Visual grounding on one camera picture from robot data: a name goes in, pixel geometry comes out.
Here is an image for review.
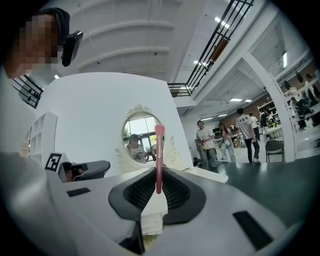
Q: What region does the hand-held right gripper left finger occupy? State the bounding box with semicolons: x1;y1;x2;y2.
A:
108;167;157;255

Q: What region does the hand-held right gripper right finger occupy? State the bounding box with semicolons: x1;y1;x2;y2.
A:
161;167;206;225

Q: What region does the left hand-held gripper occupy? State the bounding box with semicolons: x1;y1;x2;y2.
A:
44;152;111;183

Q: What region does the pink makeup brush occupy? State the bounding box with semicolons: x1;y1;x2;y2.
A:
154;124;166;195

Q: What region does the white ornate vanity mirror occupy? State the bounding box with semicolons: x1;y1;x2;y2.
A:
115;103;186;173

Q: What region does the white cubby shelf unit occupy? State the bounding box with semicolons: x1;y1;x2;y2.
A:
25;111;59;166

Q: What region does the short black metal railing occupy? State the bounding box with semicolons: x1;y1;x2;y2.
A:
10;74;45;110

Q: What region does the black folding chair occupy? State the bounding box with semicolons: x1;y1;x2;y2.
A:
264;139;285;164

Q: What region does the white work table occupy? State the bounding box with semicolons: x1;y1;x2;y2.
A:
260;125;284;141

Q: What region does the white arch pillar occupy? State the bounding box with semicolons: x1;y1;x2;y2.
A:
240;50;297;164

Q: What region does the person's head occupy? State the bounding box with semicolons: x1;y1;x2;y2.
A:
4;7;71;78

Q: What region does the long black metal railing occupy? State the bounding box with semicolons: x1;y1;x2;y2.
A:
166;0;255;98

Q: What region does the black head-worn camera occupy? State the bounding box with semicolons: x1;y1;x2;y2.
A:
60;30;84;68

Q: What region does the white wall shelf rack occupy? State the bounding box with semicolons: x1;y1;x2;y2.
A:
281;71;320;131

